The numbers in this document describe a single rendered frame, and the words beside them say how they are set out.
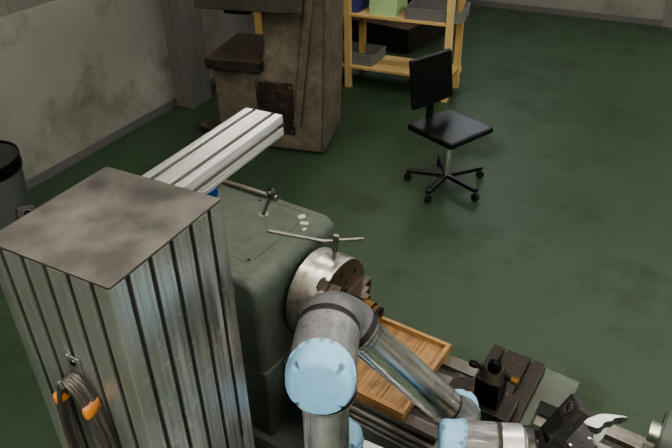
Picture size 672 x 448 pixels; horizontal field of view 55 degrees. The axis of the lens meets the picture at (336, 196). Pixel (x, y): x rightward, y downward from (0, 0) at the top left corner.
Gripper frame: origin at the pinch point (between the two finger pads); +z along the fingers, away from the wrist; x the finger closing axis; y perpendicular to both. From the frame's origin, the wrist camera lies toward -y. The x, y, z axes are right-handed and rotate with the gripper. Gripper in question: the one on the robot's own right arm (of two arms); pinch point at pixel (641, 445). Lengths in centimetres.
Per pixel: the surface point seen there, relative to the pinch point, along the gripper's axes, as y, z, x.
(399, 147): 100, -49, -433
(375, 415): 69, -50, -77
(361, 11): 5, -93, -560
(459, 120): 57, -5, -375
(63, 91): 45, -317, -384
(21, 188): 77, -289, -265
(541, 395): 56, 3, -77
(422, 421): 63, -35, -69
